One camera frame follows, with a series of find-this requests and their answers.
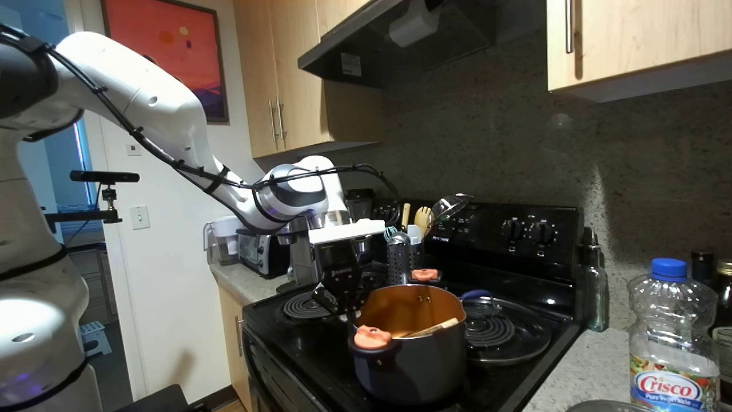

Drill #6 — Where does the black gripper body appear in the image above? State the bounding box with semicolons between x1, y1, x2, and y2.
311;239;381;286

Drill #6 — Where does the dark pot with orange interior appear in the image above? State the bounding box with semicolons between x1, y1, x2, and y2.
350;265;468;408

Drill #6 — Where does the wooden spoon in pot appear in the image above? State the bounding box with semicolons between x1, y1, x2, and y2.
392;315;465;343

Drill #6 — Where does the black coil stove burner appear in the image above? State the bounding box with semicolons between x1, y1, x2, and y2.
278;291;333;326

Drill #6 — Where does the steel utensil holder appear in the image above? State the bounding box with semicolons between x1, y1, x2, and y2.
384;231;419;288

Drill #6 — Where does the black countertop appliance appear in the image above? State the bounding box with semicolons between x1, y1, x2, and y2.
340;188;377;224

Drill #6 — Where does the round wooden spoon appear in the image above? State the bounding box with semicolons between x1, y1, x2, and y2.
414;203;436;240

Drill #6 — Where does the light wood base cabinet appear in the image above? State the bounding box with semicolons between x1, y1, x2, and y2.
215;285;257;410

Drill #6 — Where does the silver countertop appliance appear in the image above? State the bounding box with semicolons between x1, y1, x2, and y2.
204;220;243;267

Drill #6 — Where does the light wood upper cabinet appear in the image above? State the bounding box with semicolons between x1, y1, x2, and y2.
544;0;732;106
230;0;384;159

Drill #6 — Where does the black electric stove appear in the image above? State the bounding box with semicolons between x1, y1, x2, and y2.
239;199;585;412

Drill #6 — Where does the small step stool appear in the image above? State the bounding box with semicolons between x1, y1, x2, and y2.
78;318;111;360

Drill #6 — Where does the dark glass bottle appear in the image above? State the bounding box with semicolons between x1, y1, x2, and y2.
690;250;719;288
578;226;612;335

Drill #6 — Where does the dark range hood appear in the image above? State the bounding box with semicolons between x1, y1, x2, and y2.
294;0;553;88

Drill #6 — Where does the grey hood light fixture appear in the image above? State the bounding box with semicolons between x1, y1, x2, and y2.
386;0;443;51

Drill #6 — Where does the red sunset painting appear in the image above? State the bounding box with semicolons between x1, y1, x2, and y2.
100;0;230;125

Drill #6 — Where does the clear oil bottle blue cap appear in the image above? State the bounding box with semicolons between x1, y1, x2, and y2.
627;257;724;412

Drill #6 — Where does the dark jar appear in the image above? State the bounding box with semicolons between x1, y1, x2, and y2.
713;258;732;329

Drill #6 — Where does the clear drinking glass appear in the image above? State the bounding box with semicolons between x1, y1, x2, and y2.
712;328;732;385

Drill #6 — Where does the glass lid with blue handle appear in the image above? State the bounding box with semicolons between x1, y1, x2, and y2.
456;286;555;368

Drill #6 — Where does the white light switch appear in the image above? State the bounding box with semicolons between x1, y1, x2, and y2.
128;203;154;234

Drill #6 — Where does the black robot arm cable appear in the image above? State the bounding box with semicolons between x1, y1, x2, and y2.
0;26;397;201

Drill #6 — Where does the black stereo camera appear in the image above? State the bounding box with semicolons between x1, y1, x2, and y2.
69;170;142;185

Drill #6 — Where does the black camera clamp arm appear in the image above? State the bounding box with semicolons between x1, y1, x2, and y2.
43;183;126;231

